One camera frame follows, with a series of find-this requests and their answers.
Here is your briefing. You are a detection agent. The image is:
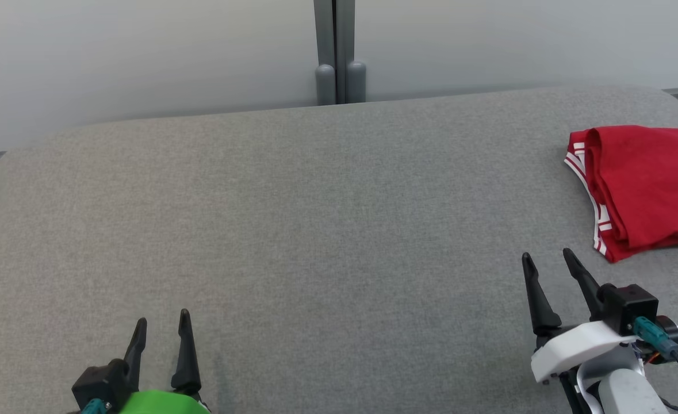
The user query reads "red number 23 jersey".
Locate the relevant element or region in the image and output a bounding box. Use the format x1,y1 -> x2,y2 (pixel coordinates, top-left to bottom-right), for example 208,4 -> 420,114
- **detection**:
564,125 -> 678,263

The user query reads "grey partition post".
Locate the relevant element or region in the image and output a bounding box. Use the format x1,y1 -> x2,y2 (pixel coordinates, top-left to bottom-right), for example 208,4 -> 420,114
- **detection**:
313,0 -> 338,106
337,0 -> 367,104

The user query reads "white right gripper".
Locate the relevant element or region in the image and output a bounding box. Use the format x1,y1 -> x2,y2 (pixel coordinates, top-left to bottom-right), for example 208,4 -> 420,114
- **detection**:
522,248 -> 641,385

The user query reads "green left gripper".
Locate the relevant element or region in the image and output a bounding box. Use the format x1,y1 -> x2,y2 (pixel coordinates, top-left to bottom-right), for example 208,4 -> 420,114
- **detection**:
117,309 -> 213,414

